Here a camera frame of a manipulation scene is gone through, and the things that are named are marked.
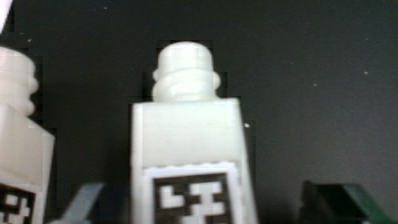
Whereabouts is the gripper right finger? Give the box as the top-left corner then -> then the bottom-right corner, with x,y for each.
298,181 -> 394,224

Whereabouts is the white table leg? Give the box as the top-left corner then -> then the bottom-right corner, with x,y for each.
0,47 -> 55,224
129,42 -> 259,224

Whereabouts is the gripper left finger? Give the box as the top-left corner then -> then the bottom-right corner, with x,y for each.
49,183 -> 105,224

